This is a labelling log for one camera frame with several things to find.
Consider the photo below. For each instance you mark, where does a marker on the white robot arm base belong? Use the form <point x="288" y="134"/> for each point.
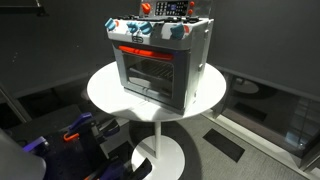
<point x="16" y="164"/>

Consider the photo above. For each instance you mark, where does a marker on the grey toy stove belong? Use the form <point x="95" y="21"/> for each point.
<point x="169" y="84"/>

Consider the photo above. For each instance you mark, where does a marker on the lower orange button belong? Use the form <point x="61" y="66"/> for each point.
<point x="190" y="11"/>

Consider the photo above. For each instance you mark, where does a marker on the orange button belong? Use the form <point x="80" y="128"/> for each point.
<point x="190" y="11"/>
<point x="192" y="4"/>

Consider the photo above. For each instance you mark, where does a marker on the top orange button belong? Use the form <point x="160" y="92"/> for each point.
<point x="192" y="4"/>

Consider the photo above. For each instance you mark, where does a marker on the blue right knob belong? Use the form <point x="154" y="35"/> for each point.
<point x="177" y="32"/>

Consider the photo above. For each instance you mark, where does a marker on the blue knob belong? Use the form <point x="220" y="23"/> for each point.
<point x="177" y="32"/>
<point x="146" y="28"/>
<point x="110" y="24"/>
<point x="132" y="27"/>

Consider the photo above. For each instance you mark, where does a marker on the purple orange upper clamp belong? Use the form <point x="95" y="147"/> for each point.
<point x="101" y="129"/>

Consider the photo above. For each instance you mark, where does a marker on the blue far left knob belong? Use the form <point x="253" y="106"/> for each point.
<point x="110" y="24"/>

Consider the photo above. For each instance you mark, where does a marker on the orange oven door handle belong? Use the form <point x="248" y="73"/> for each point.
<point x="146" y="53"/>

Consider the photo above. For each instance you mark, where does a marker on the white round pedestal table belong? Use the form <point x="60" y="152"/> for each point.
<point x="165" y="154"/>

